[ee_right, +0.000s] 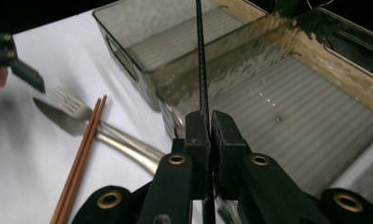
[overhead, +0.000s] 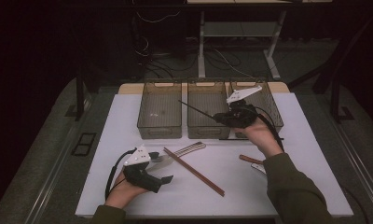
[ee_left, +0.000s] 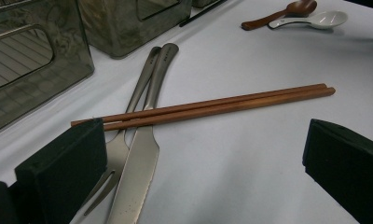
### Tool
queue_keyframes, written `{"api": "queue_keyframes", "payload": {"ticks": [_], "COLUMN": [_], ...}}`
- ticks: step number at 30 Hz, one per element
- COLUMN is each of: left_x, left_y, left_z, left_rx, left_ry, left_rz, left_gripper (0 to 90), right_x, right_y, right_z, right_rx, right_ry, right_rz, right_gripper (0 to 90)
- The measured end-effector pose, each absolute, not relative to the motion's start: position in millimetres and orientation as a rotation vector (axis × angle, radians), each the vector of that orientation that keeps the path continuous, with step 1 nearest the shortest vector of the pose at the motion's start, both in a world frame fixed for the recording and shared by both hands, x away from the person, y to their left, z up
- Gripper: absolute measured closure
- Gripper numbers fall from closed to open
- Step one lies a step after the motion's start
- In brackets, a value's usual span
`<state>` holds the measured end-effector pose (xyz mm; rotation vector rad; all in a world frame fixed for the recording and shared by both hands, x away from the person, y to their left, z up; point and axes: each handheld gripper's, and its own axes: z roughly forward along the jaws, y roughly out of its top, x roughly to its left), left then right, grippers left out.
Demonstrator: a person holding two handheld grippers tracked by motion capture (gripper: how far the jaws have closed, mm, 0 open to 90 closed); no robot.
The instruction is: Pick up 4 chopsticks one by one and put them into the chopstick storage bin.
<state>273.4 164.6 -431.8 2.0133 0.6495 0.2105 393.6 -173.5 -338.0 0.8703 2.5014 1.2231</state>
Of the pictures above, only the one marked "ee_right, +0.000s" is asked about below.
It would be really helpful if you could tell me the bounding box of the white table cover sheet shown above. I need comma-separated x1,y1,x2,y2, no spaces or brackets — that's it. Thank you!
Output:
0,9,373,224

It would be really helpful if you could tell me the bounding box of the black chopstick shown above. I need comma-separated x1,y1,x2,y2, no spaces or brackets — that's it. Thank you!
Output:
194,0,216,224

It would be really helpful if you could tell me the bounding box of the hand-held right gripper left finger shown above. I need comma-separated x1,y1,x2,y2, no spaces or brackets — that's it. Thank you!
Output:
184,110,213,201

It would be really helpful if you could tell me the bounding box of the steel fork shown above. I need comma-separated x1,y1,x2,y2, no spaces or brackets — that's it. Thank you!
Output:
47,85,166,162

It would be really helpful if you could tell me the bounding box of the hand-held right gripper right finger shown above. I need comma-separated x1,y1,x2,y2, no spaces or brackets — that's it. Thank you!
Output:
211,110,252,200

